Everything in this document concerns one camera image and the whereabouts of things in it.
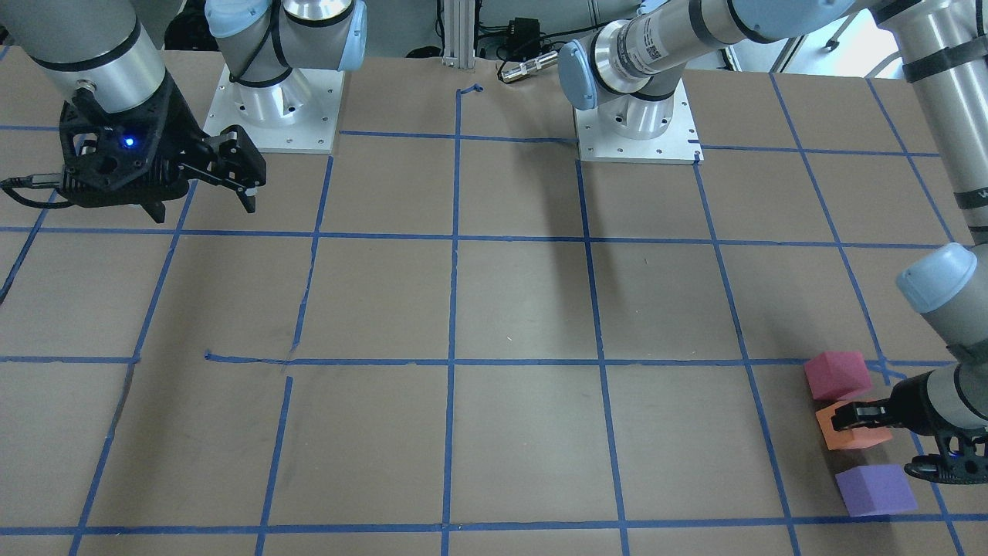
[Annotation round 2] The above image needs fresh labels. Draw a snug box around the silver cylindrical connector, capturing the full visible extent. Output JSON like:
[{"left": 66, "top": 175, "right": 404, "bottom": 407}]
[{"left": 497, "top": 50, "right": 559, "bottom": 83}]

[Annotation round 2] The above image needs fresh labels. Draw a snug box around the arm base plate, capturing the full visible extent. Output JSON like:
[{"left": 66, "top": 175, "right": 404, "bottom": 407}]
[
  {"left": 202, "top": 66, "right": 348, "bottom": 154},
  {"left": 573, "top": 81, "right": 705, "bottom": 165}
]

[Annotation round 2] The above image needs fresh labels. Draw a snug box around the aluminium frame post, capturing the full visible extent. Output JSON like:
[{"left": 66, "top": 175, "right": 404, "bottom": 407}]
[{"left": 440, "top": 0, "right": 478, "bottom": 73}]

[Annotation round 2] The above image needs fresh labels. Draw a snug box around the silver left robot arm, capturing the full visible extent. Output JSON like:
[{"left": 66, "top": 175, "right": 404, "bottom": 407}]
[{"left": 559, "top": 1, "right": 987, "bottom": 483}]

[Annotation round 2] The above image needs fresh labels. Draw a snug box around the purple foam block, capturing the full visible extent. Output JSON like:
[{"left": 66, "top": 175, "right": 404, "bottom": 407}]
[{"left": 835, "top": 464, "right": 918, "bottom": 517}]

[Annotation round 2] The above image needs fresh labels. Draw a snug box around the orange foam block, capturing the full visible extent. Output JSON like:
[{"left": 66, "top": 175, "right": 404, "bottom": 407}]
[{"left": 815, "top": 400, "right": 893, "bottom": 451}]

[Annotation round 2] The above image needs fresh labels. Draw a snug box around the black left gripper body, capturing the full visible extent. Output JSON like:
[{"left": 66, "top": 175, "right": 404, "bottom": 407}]
[{"left": 890, "top": 371, "right": 986, "bottom": 485}]

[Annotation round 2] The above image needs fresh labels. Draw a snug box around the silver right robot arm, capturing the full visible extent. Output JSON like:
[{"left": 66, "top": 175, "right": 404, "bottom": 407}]
[{"left": 2, "top": 1, "right": 367, "bottom": 224}]

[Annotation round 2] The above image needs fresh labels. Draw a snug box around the pink foam block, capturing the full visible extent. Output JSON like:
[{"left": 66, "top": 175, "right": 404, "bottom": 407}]
[{"left": 802, "top": 351, "right": 874, "bottom": 401}]

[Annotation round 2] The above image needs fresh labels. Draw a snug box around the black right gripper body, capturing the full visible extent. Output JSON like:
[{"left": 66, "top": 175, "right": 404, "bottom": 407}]
[{"left": 56, "top": 77, "right": 211, "bottom": 209}]

